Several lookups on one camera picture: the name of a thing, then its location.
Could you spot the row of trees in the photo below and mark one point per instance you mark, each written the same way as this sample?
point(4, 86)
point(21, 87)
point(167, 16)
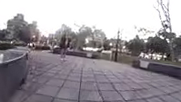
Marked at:
point(87, 36)

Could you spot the person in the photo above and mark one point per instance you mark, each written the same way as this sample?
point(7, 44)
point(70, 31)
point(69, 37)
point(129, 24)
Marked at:
point(64, 48)

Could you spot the dark pole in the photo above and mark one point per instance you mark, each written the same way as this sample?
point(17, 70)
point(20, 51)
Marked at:
point(117, 45)

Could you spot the grey paved plaza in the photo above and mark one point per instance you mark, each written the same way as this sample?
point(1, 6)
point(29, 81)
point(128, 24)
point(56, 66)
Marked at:
point(87, 87)

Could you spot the tall bare tree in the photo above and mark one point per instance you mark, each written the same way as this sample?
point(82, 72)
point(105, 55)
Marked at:
point(167, 23)

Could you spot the low grey stone wall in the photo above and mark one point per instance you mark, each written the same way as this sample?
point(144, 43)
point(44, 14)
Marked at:
point(173, 70)

